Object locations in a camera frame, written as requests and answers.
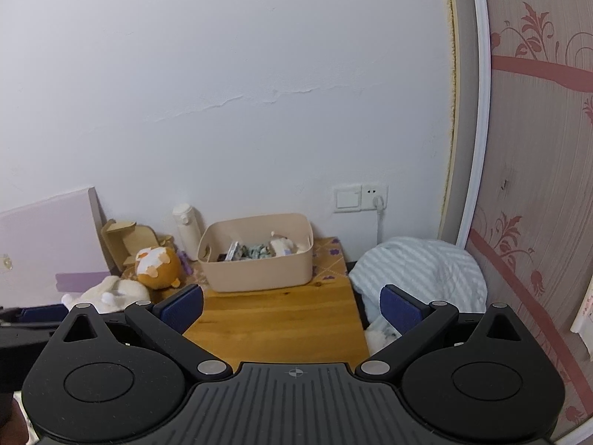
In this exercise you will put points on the beige plastic storage bin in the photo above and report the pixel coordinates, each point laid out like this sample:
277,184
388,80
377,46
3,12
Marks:
259,276

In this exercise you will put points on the white thermos bottle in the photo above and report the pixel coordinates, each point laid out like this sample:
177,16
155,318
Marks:
185,231

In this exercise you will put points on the striped white blanket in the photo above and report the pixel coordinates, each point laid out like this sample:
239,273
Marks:
417,269

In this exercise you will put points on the wooden stand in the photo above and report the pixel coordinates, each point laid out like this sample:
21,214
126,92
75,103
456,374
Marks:
134,238

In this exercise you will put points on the green patterned packet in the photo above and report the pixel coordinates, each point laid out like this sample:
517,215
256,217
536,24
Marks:
255,251

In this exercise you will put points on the pink board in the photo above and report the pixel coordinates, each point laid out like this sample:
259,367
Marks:
46,241

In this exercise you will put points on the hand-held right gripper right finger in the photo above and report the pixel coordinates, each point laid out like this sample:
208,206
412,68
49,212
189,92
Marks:
400,308

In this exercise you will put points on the white wall switch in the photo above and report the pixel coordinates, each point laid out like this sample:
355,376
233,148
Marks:
347,198

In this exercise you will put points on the cream fluffy plush toy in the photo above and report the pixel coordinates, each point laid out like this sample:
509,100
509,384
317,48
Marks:
106,294

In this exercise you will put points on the silver packet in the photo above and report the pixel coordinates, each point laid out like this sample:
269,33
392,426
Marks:
234,250

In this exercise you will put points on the white wall socket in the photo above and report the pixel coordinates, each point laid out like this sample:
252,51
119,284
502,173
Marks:
370,192

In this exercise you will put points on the orange and white plush toy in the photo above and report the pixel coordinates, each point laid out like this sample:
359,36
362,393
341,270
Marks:
162,271

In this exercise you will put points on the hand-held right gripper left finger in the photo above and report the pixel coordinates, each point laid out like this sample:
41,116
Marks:
185,308

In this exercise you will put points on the white printed cloth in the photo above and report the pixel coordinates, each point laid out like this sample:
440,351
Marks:
584,310

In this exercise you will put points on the floral patterned wardrobe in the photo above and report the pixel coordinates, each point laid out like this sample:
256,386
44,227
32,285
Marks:
532,171

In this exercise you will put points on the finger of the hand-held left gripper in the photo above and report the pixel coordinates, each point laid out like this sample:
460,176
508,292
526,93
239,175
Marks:
44,314

